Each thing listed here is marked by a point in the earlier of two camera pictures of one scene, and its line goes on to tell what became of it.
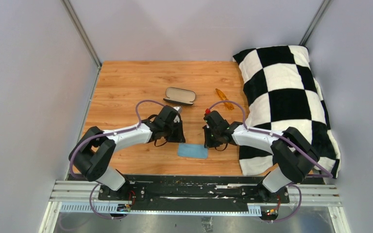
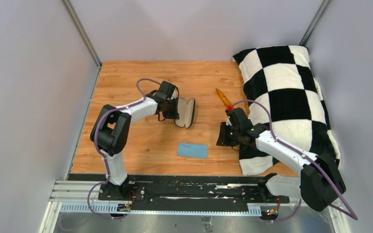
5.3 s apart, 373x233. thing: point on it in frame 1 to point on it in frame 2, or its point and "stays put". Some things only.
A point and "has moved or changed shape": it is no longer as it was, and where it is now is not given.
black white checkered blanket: (279, 91) stays put
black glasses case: (179, 95) has moved or changed shape
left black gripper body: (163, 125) to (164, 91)
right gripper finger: (210, 141) to (226, 137)
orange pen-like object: (223, 97) stays put
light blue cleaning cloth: (196, 151) stays put
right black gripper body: (217, 133) to (237, 132)
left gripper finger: (177, 134) to (172, 111)
